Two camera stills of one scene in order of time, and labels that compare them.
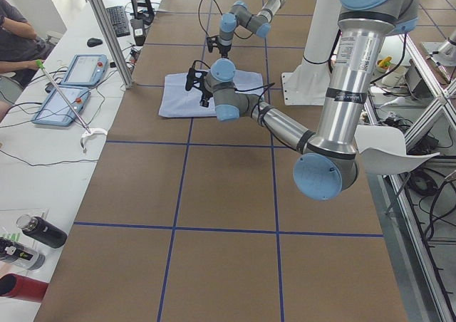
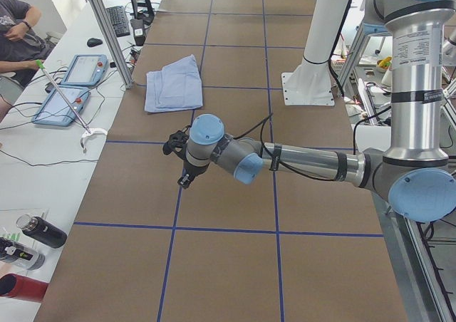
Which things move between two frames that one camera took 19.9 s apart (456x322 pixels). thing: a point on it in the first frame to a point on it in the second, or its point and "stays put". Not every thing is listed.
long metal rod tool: (41, 66) stays put
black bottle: (43, 230) stays put
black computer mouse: (92, 42) stays put
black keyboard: (119, 18) stays put
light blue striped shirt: (177, 101) to (176, 87)
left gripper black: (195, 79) to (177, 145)
